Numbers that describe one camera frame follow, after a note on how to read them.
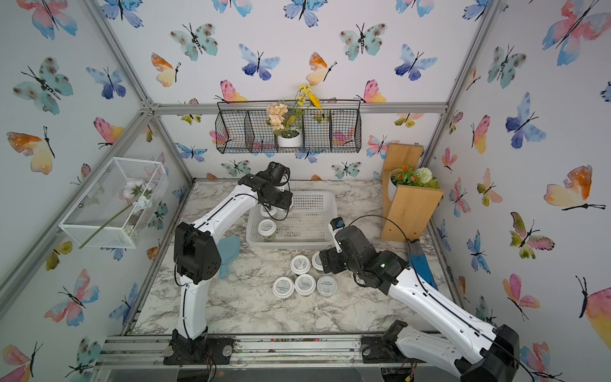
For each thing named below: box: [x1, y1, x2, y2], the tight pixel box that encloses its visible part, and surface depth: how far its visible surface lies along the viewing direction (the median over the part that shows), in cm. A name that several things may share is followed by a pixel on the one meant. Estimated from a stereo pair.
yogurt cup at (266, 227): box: [257, 218, 277, 237], surface depth 96 cm
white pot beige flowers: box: [266, 82, 322, 148], surface depth 87 cm
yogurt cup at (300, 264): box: [289, 254, 312, 276], surface depth 86 cm
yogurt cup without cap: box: [316, 275, 339, 298], surface depth 84 cm
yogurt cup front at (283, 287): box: [272, 276, 295, 299], surface depth 82 cm
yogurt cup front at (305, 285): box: [294, 273, 317, 297], surface depth 82 cm
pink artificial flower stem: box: [77, 179, 156, 250], surface depth 74 cm
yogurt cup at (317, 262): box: [311, 251, 324, 272], surface depth 87 cm
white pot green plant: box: [387, 164, 440, 205], surface depth 93 cm
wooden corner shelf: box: [380, 143, 445, 242], surface depth 88 cm
